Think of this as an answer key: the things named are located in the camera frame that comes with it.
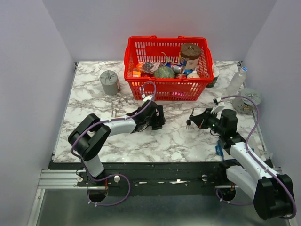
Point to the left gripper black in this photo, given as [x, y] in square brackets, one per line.
[158, 120]

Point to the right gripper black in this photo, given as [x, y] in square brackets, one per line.
[201, 119]

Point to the brass padlock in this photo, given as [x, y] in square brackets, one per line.
[114, 113]

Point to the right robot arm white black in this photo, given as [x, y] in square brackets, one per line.
[271, 193]

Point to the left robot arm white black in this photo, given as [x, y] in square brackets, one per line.
[91, 134]

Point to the blue white booklet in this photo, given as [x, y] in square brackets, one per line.
[222, 153]

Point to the grey taped can right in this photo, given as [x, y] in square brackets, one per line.
[245, 106]

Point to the grey taped can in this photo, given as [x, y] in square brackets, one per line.
[245, 106]
[110, 82]

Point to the white pump bottle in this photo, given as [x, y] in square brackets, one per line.
[192, 74]

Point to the green melon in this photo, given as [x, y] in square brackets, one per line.
[164, 72]

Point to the red soda can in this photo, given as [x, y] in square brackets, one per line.
[180, 76]

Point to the orange small box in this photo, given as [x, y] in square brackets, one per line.
[136, 74]

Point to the crumpled snack packet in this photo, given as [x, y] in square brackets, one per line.
[148, 67]

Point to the red blue drink can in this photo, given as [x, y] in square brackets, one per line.
[178, 69]

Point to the red plastic basket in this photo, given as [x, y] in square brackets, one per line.
[152, 49]

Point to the clear plastic water bottle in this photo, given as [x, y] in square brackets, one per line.
[236, 82]

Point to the grey taped can left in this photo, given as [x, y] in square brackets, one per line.
[110, 82]

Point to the brown lid cylindrical canister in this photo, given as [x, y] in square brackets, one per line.
[189, 55]

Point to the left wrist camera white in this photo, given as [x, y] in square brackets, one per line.
[146, 98]

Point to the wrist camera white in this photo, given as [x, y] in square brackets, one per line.
[146, 98]
[219, 105]

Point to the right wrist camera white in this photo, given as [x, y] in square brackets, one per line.
[219, 105]

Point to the black mounting rail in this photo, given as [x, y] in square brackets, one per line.
[153, 178]

